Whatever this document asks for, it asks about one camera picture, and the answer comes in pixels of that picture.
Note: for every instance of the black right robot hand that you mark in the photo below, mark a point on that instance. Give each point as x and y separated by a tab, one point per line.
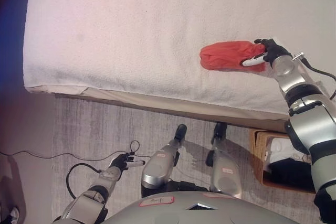
274	50

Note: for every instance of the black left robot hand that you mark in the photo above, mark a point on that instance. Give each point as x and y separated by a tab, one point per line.
121	163

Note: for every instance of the orange garment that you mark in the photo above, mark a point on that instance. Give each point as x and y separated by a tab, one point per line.
223	56

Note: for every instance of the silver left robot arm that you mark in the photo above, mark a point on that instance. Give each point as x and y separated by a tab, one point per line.
89	200

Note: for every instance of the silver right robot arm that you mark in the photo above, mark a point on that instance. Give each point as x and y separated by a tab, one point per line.
312	127

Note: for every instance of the wicker laundry basket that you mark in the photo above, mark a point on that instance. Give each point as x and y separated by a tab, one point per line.
258	155

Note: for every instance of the silver left robot leg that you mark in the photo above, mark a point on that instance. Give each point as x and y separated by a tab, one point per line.
157	166

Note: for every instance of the silver robot leg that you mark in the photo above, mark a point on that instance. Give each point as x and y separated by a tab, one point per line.
157	166
225	174

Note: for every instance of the grey striped rug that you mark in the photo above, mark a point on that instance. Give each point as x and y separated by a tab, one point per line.
92	124

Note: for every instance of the grey robot torso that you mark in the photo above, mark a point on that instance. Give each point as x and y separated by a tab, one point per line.
199	212

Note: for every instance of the white garment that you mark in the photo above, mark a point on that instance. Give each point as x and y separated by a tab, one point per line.
278	148

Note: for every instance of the silver right robot leg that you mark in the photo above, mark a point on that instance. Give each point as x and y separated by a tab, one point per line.
225	174

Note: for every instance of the black white shoe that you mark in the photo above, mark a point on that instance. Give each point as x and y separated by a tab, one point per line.
11	214

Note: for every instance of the black garment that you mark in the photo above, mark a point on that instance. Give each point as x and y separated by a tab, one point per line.
291	171

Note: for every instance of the white terry blanket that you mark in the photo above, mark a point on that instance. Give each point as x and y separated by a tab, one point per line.
131	30

